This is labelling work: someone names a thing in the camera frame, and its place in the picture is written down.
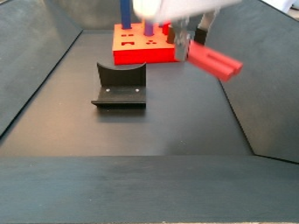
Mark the purple cylinder peg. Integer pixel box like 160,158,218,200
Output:
144,21,155,37

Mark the red double-square peg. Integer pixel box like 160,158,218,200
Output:
188,41,243,81

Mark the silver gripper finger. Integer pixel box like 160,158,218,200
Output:
194,10,219,45
170,20,191,61

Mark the red peg board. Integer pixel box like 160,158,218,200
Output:
112,23,176,65

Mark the red star peg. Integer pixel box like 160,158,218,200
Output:
163,23,171,35

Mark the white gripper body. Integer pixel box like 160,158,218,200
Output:
132,0,242,23

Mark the black curved holder stand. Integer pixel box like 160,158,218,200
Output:
91,64,146,108

